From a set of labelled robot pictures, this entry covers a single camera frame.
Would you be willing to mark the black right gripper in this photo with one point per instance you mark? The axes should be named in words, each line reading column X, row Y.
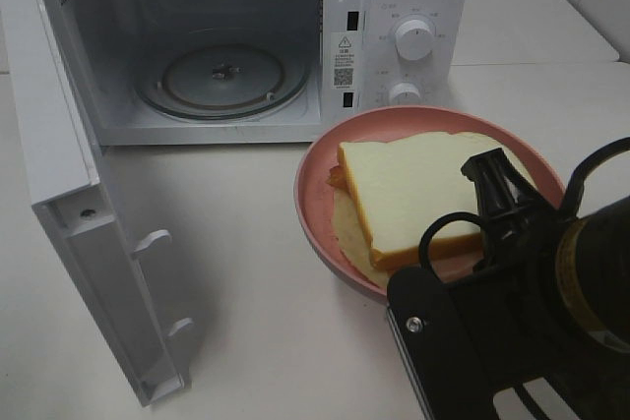
column 557, row 304

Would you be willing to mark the white bread sandwich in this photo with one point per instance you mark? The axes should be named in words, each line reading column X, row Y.
column 387, row 194

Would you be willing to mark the pink round plate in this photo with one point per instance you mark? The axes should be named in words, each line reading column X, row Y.
column 314, row 197

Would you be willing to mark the white microwave door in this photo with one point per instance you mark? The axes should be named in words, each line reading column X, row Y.
column 74, row 199

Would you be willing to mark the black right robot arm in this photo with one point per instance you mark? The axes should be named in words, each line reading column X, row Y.
column 550, row 298

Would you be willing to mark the white upper power knob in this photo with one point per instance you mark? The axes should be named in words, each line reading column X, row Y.
column 414, row 38

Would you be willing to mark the warning sticker with QR code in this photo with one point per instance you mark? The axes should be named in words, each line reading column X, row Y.
column 345, row 49

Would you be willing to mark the white microwave oven body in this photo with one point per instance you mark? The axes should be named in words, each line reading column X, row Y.
column 120, row 36

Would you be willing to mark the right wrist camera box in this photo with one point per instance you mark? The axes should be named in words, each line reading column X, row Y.
column 443, row 369

